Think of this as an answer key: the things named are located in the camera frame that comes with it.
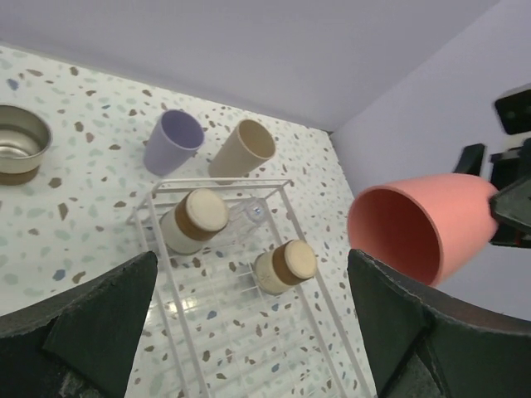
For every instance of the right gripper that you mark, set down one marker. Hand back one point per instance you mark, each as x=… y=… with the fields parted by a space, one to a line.
x=510 y=174

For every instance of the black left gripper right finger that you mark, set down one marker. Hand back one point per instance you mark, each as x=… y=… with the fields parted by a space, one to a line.
x=421 y=342

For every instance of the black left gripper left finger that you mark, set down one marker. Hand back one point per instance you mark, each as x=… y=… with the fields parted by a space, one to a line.
x=81 y=342

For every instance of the red plastic cup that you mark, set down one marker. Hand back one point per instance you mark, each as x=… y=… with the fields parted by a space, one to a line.
x=424 y=227

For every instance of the clear glass cup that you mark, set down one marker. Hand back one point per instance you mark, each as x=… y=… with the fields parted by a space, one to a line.
x=248 y=212

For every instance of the purple plastic cup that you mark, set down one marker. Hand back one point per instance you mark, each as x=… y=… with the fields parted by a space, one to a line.
x=176 y=137

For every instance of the beige plastic cup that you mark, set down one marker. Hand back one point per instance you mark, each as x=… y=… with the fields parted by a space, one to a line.
x=248 y=146

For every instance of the white wire dish rack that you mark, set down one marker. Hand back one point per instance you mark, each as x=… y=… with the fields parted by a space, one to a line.
x=211 y=331

